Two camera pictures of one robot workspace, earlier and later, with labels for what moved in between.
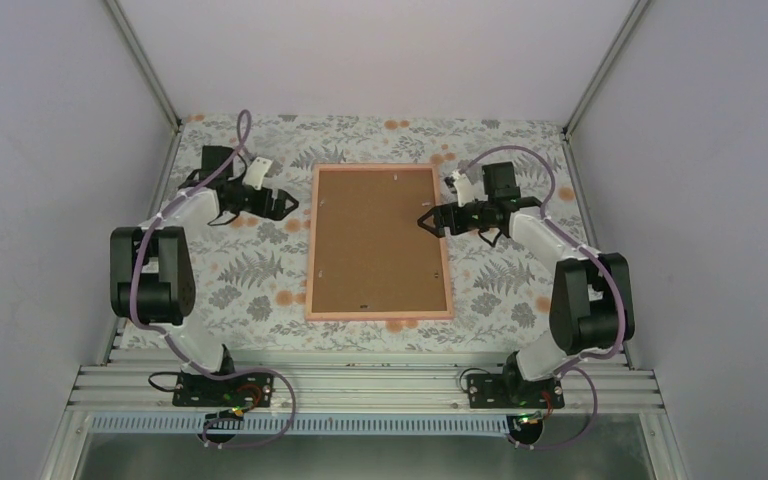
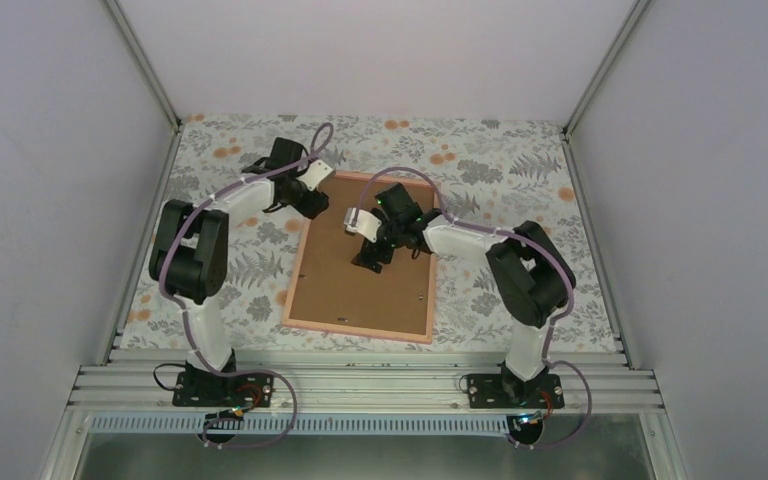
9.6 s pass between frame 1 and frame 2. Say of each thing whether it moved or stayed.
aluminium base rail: stayed
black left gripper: moved
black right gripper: moved
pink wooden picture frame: moved
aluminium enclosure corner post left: stayed
